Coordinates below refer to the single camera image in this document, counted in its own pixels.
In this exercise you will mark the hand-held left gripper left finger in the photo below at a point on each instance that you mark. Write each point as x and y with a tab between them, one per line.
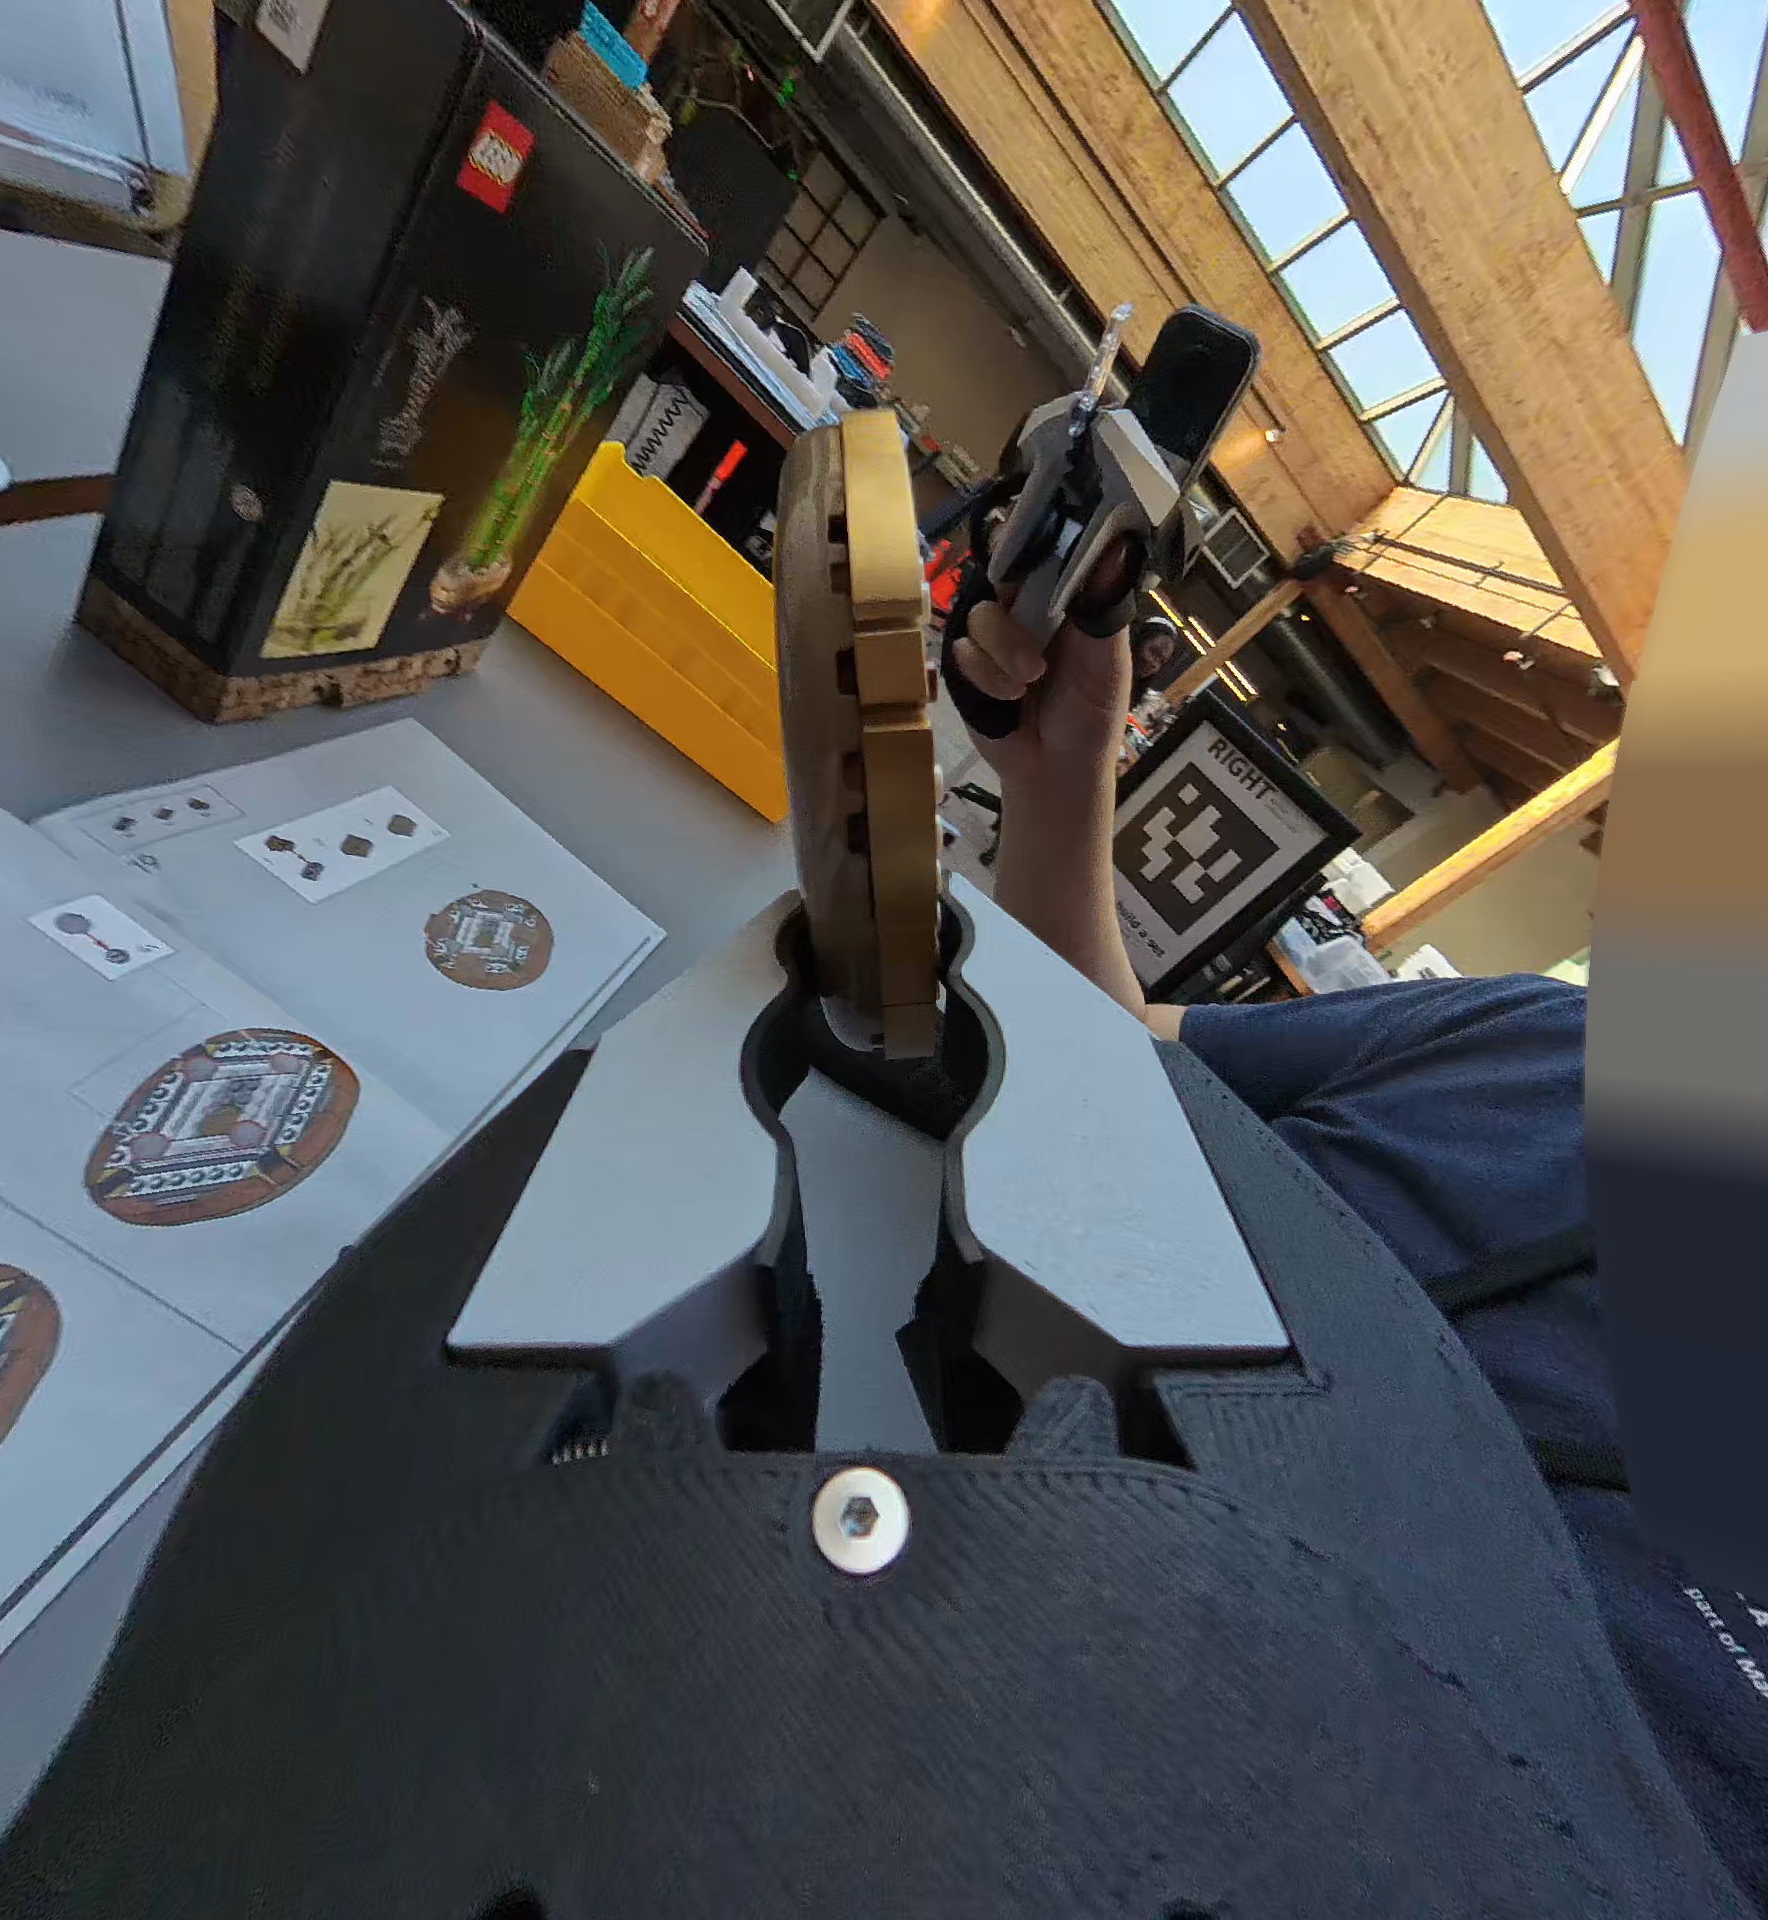
626	1201

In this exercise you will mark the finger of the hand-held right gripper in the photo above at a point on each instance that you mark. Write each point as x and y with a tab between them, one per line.
1143	472
1043	509

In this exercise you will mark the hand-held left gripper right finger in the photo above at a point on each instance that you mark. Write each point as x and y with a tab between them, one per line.
1113	1201

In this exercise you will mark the round gold lego base model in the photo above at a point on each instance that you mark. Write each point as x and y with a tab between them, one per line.
869	718

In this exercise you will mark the person's right forearm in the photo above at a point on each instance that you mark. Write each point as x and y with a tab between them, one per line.
1046	883

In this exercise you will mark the lego instruction booklet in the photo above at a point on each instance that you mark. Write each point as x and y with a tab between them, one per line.
297	1048

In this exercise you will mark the lego set box bamboo picture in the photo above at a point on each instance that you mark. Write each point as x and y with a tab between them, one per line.
374	376

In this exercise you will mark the person's right hand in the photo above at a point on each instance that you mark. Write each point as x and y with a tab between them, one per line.
1068	704

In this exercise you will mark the wooden roof beam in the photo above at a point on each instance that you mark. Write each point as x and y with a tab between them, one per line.
1469	295

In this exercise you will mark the person's blue sweater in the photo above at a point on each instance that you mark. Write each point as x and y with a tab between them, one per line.
1423	1141

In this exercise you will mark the framed black white marker sign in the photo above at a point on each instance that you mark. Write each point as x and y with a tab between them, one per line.
1228	852

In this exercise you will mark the red steel pipe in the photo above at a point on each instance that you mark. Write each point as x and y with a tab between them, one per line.
1710	150

